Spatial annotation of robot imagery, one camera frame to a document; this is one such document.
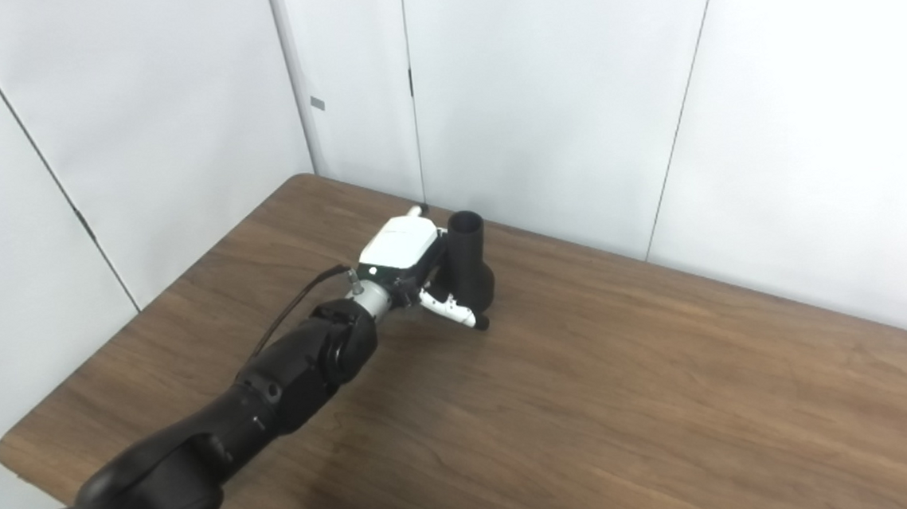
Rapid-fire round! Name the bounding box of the black funnel-shaped nozzle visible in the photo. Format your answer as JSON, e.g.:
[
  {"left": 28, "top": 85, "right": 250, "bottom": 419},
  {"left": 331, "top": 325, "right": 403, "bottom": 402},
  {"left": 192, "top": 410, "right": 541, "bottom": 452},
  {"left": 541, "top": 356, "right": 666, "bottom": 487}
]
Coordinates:
[{"left": 428, "top": 209, "right": 498, "bottom": 318}]

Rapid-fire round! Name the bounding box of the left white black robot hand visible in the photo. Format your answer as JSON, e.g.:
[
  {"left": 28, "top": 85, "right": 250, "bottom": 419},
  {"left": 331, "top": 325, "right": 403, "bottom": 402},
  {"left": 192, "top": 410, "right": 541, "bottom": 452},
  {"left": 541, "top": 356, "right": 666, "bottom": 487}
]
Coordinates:
[{"left": 354, "top": 200, "right": 491, "bottom": 340}]

